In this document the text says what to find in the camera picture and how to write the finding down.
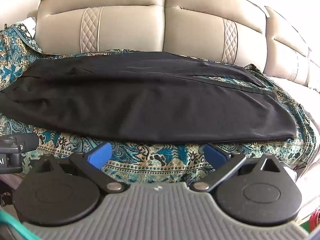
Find red object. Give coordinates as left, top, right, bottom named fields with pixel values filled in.
left=309, top=209, right=320, bottom=233

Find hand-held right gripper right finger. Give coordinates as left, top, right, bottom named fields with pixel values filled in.
left=189, top=143, right=283, bottom=193

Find black pants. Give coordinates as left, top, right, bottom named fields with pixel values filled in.
left=0, top=51, right=296, bottom=144

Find beige leather sofa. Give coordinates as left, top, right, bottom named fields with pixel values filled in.
left=25, top=0, right=320, bottom=93

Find light blue pillow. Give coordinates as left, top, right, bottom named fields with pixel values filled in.
left=22, top=17, right=38, bottom=37

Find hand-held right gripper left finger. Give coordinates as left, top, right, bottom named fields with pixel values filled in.
left=39, top=141, right=129, bottom=194

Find teal patterned blanket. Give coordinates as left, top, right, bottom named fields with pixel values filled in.
left=0, top=22, right=318, bottom=183

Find green cable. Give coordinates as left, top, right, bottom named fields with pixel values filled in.
left=0, top=209, right=38, bottom=240

